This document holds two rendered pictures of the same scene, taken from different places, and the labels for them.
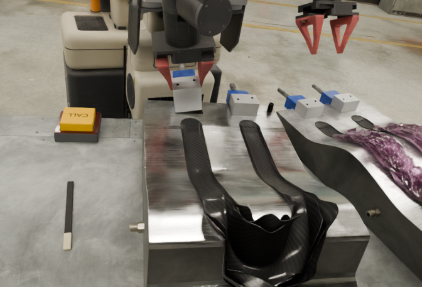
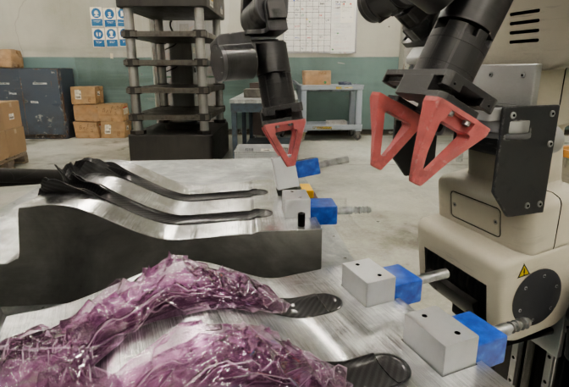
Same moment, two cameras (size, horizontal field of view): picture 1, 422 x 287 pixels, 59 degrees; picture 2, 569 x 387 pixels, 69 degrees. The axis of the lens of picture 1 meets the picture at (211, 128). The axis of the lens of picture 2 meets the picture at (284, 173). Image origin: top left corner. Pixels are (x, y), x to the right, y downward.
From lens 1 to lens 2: 0.96 m
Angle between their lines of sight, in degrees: 89
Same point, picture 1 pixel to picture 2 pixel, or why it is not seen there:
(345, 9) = (417, 82)
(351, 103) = (423, 334)
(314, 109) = (352, 277)
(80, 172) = not seen: hidden behind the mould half
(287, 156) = (199, 232)
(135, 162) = not seen: hidden behind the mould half
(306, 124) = (323, 284)
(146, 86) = (422, 227)
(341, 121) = (356, 330)
